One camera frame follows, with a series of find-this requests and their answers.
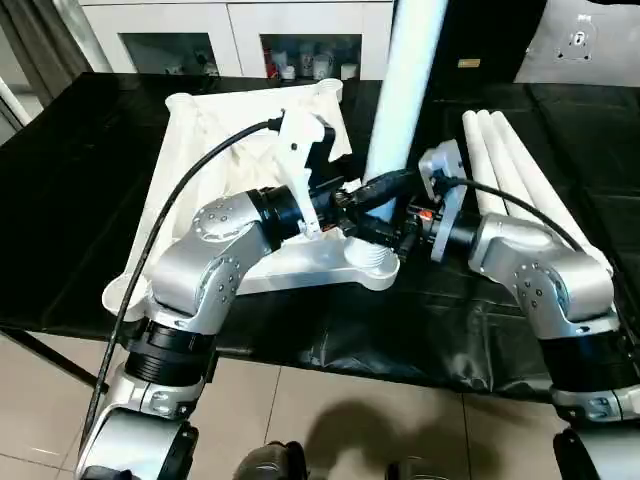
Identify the white plastic table leg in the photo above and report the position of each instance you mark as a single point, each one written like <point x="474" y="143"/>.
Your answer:
<point x="481" y="165"/>
<point x="501" y="165"/>
<point x="524" y="165"/>
<point x="405" y="100"/>

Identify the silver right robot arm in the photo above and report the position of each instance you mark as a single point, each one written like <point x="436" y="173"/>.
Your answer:
<point x="550" y="280"/>

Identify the white plastic table top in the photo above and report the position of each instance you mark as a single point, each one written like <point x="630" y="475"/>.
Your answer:
<point x="200" y="150"/>

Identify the glossy black box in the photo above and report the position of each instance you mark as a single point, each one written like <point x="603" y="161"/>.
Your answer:
<point x="490" y="30"/>

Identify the white cabinet with glass doors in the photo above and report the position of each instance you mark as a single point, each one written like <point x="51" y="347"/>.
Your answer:
<point x="200" y="20"/>

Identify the dark left robot foot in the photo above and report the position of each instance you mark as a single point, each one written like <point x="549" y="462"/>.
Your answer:
<point x="270" y="465"/>

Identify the black table mat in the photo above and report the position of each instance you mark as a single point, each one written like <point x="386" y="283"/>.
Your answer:
<point x="75" y="200"/>

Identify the black metal floor bar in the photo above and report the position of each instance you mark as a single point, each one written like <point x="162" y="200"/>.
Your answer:
<point x="50" y="355"/>

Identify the grey curtain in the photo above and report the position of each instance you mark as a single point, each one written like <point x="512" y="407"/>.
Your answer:
<point x="40" y="45"/>

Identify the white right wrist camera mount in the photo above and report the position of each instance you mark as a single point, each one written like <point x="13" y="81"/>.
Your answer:
<point x="440" y="160"/>

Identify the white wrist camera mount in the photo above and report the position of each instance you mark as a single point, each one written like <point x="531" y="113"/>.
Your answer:
<point x="295" y="135"/>
<point x="440" y="160"/>

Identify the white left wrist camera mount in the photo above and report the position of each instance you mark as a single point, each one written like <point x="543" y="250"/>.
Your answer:
<point x="295" y="135"/>

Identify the white panel with round mount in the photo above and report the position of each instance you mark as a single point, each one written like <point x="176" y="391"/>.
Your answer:
<point x="610" y="65"/>

